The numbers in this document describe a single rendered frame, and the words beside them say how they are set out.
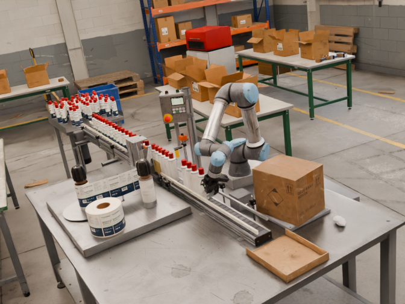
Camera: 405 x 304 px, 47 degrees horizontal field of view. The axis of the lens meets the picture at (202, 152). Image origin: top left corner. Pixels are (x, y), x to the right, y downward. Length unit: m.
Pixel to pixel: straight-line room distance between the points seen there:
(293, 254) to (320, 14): 8.49
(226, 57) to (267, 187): 6.15
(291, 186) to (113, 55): 8.47
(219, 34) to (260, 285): 6.68
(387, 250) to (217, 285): 0.97
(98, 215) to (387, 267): 1.57
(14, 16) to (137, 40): 2.54
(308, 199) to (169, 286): 0.86
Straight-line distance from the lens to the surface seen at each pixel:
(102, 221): 2.60
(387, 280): 2.78
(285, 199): 2.48
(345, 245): 2.40
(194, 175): 2.81
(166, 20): 10.05
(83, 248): 2.60
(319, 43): 6.98
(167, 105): 2.95
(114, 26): 10.52
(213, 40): 8.38
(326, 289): 3.11
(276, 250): 2.37
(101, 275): 2.44
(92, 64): 10.48
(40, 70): 8.22
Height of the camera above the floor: 2.15
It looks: 21 degrees down
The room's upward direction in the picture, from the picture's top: 8 degrees counter-clockwise
